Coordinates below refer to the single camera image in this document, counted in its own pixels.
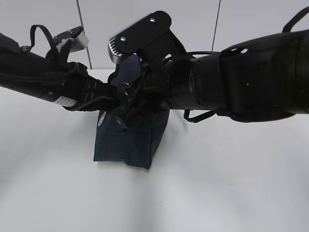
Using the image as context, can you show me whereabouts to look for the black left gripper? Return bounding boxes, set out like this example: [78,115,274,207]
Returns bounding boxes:
[65,63,120,112]

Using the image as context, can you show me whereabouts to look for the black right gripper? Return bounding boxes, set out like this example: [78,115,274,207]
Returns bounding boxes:
[113,65,174,131]

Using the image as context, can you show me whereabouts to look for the dark blue lunch bag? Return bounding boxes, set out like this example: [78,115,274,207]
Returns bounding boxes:
[93,55,170,170]

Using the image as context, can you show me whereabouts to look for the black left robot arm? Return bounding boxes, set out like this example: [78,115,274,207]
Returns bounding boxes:
[0,34,120,112]

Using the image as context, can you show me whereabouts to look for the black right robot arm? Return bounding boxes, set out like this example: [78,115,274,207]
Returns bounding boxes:
[113,30,309,129]

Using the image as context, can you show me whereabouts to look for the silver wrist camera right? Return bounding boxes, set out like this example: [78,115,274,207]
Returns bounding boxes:
[108,11,187,70]

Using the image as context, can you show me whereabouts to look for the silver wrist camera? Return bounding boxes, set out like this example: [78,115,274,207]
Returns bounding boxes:
[108,11,187,70]
[53,26,89,63]

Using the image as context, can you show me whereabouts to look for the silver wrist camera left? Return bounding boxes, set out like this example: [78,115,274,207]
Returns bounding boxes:
[53,26,89,63]

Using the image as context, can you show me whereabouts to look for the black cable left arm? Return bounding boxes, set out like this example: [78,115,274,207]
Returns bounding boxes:
[29,24,61,63]

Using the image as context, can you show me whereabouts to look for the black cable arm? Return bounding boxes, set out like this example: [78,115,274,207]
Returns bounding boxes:
[183,7,309,123]
[29,24,61,63]

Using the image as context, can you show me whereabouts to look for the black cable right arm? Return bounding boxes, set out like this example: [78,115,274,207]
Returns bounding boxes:
[183,7,309,123]

